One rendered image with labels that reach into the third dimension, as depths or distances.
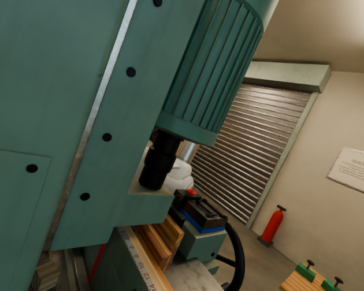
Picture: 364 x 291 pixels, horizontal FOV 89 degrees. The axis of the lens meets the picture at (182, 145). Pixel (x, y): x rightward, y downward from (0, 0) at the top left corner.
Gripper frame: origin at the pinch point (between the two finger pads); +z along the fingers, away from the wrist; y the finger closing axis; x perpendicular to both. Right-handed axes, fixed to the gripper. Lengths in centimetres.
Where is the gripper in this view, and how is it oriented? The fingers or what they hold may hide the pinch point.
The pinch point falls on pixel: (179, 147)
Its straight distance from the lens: 59.6
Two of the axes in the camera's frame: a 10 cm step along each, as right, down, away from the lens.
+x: 7.7, 0.5, 6.4
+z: 5.9, 3.4, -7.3
